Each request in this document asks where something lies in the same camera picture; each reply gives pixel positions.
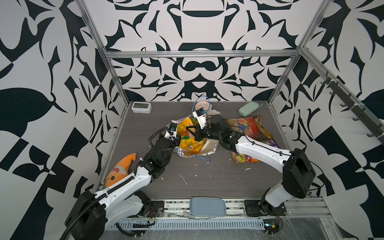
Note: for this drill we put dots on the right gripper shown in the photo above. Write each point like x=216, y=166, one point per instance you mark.
x=197, y=132

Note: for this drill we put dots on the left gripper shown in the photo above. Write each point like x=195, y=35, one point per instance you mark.
x=176, y=141

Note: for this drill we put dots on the yellow mango candy bag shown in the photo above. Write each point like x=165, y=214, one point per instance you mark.
x=188, y=141

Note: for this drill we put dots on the blue checkered paper bag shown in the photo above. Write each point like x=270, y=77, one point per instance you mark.
x=210, y=146

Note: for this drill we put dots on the red fruit snack bag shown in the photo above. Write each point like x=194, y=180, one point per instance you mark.
x=250, y=126

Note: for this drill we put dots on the orange snack pack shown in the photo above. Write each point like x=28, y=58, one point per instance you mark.
x=240, y=158

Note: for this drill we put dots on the purple snack pack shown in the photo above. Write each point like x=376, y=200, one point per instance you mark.
x=273, y=143

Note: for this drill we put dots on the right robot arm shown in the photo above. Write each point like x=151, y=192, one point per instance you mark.
x=297, y=171

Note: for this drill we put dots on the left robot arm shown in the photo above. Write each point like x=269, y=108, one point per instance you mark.
x=92, y=213

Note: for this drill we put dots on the orange plush toy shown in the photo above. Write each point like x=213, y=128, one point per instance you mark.
x=120, y=171

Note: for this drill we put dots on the white digital clock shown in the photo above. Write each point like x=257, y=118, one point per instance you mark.
x=141, y=107

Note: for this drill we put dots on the mint green case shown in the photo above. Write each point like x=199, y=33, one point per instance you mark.
x=247, y=109

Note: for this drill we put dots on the grey-blue pouch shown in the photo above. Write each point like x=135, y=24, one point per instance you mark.
x=208, y=207

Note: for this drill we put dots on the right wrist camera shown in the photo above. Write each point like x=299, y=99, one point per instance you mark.
x=201, y=116

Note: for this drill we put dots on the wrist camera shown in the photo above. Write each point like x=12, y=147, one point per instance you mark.
x=201, y=116
x=171, y=132

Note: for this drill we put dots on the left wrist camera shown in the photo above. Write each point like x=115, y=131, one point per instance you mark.
x=171, y=132

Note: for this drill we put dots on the wall hook rack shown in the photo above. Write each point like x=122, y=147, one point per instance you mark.
x=361, y=111

